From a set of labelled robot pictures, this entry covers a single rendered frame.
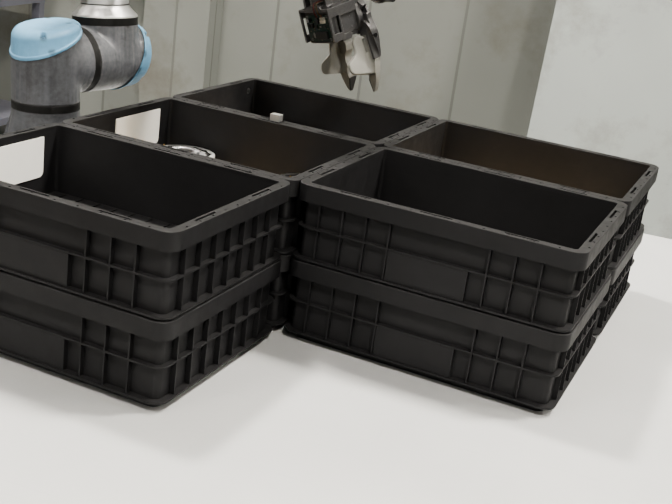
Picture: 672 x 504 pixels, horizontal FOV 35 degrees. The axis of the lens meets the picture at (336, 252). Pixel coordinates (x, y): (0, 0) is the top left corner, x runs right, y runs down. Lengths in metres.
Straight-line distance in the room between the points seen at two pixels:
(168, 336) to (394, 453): 0.30
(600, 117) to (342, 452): 2.70
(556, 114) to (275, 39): 1.39
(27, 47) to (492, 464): 1.05
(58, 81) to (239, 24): 2.87
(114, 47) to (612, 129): 2.24
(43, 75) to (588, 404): 1.03
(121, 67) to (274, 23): 2.71
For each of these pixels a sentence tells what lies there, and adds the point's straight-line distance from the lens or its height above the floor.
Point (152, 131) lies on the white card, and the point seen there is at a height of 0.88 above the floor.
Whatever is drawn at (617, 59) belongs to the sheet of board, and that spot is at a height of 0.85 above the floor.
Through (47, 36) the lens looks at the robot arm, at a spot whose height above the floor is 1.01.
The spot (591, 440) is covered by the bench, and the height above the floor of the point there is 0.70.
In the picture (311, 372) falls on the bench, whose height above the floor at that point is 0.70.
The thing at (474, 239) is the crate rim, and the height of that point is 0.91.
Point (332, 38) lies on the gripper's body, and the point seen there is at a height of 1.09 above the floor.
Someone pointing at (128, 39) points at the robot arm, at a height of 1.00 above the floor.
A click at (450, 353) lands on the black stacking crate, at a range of 1.43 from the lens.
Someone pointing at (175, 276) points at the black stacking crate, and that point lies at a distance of 1.24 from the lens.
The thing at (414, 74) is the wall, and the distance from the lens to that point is 4.48.
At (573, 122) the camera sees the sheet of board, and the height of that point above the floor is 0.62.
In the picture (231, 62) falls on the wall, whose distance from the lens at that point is 4.74.
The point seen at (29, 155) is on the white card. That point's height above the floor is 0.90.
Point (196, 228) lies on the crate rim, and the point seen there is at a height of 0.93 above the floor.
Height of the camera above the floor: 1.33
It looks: 19 degrees down
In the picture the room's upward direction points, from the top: 8 degrees clockwise
